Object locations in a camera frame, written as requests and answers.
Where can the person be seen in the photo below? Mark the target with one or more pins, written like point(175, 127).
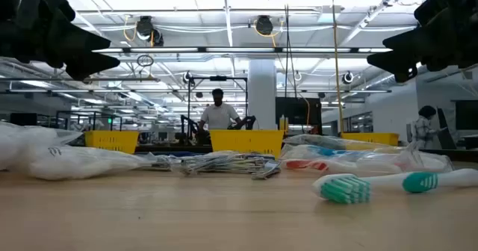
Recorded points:
point(218, 116)
point(422, 129)

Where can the bagged white cotton pads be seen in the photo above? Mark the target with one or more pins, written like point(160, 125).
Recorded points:
point(45, 137)
point(9, 150)
point(74, 165)

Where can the plastic toothbrush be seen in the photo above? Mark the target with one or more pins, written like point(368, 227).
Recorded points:
point(317, 139)

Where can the blue white toothbrush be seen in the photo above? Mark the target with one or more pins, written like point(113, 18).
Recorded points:
point(328, 152)

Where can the orange white toothbrush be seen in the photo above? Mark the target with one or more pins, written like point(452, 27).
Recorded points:
point(306, 165)

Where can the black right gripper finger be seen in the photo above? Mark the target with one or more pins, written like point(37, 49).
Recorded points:
point(409, 40)
point(401, 65)

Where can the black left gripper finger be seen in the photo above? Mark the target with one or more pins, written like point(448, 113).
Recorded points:
point(91, 65)
point(80, 38)

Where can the green white toothbrush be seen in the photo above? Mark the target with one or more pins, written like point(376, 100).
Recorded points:
point(384, 182)

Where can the yellow squeeze bottle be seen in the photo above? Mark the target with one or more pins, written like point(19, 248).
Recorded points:
point(284, 126)

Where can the black metal frame station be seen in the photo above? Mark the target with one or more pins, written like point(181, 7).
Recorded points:
point(218, 78)

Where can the dark blue razor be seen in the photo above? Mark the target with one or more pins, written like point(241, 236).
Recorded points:
point(183, 154)

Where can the white square column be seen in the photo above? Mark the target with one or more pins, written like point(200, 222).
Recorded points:
point(261, 94)

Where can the computer monitor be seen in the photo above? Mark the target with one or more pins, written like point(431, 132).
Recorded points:
point(24, 119)

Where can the black slanted panel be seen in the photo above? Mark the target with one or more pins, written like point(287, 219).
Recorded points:
point(446, 131)

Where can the black wall screen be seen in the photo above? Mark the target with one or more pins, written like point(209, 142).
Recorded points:
point(467, 114)

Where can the yellow plastic basket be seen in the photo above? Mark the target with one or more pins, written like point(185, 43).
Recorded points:
point(242, 142)
point(373, 137)
point(112, 142)

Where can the black background robot arm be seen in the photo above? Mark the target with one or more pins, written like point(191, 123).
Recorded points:
point(246, 122)
point(188, 127)

